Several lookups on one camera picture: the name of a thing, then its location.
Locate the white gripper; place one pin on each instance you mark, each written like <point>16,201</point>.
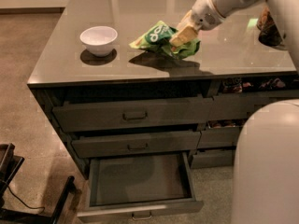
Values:
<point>205,14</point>

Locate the green rice chip bag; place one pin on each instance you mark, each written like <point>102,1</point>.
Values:
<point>156,40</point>

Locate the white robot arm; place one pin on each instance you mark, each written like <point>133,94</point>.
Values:
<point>266,172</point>

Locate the snack packets in top drawer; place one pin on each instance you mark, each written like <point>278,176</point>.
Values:
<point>251,84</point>

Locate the top right drawer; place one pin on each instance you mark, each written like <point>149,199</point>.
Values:
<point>242,105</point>

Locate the top left drawer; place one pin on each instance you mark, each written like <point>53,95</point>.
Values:
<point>132,114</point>

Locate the snacks in middle drawer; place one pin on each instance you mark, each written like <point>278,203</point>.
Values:
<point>226,123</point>

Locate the grey kitchen island counter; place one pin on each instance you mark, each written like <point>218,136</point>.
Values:
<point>66,73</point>

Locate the middle right drawer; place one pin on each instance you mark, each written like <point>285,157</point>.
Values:
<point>219,137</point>

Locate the middle left drawer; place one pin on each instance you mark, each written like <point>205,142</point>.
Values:
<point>137,143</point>

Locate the bottom right drawer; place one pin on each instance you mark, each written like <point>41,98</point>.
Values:
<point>212,158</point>

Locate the open bottom left drawer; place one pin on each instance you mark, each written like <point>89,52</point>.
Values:
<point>139,188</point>

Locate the glass jar of nuts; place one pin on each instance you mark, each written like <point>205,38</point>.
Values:
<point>263,18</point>

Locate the black mesh cup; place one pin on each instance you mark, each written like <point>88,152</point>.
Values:
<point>269,35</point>

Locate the white ceramic bowl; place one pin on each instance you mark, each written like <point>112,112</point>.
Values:
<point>98,40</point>

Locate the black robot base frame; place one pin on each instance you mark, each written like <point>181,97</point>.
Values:
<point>22,199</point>

